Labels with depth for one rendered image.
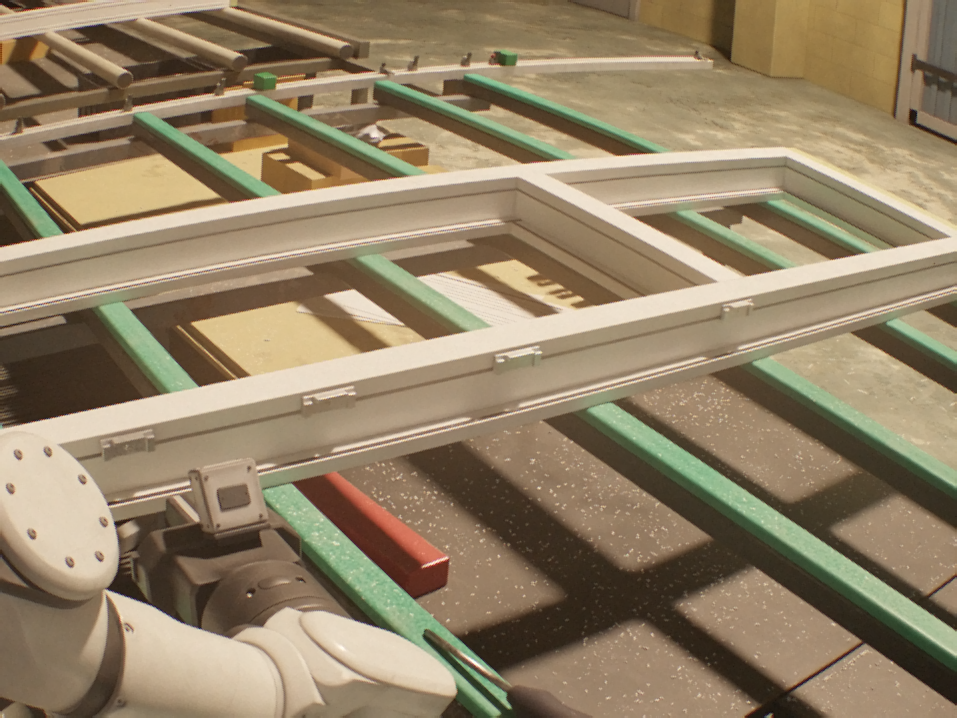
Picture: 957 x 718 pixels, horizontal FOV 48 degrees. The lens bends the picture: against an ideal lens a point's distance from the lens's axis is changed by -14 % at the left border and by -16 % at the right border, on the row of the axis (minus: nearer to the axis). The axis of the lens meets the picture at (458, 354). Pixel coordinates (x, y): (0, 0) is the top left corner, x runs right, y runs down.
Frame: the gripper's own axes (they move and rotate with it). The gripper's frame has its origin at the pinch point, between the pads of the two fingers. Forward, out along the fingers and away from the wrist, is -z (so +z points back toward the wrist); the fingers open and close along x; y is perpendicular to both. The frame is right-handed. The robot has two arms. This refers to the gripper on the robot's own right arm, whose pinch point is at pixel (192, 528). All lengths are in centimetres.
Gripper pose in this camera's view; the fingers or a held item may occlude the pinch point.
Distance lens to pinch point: 84.7
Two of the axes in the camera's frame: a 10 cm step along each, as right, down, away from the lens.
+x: -8.3, 1.8, -5.3
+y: -0.8, 9.0, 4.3
